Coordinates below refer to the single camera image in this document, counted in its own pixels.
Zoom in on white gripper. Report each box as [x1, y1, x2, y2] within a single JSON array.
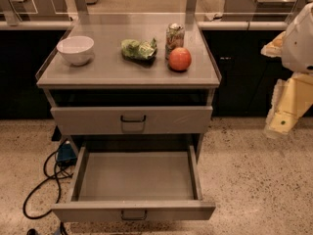
[[260, 3, 313, 139]]

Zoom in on red apple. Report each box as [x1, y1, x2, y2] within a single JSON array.
[[168, 47, 192, 71]]

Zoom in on grey drawer cabinet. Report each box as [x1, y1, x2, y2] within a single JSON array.
[[34, 13, 223, 223]]

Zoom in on grey upper closed drawer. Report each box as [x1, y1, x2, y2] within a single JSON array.
[[51, 106, 212, 135]]

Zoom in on grey open lower drawer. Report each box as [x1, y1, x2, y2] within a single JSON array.
[[53, 146, 215, 222]]

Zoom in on grey background counter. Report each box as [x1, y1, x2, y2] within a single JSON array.
[[222, 0, 296, 22]]

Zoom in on silver green soda can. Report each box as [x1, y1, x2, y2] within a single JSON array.
[[165, 23, 185, 59]]

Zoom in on green chip bag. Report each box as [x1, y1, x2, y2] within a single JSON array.
[[121, 38, 157, 61]]

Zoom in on white ceramic bowl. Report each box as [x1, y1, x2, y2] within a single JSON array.
[[57, 36, 94, 66]]

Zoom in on blue power box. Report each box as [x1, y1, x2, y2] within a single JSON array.
[[56, 141, 77, 166]]

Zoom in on black upper drawer handle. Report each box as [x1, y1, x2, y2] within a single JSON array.
[[120, 115, 147, 123]]

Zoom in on black drawer handle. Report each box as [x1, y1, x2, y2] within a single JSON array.
[[120, 115, 147, 123], [120, 211, 148, 221]]

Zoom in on black lower drawer handle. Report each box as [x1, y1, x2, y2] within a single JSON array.
[[120, 211, 148, 221]]

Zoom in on black floor cable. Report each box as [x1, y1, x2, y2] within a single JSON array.
[[22, 150, 74, 220]]

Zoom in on white horizontal rail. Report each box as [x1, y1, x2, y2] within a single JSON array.
[[0, 21, 288, 30]]

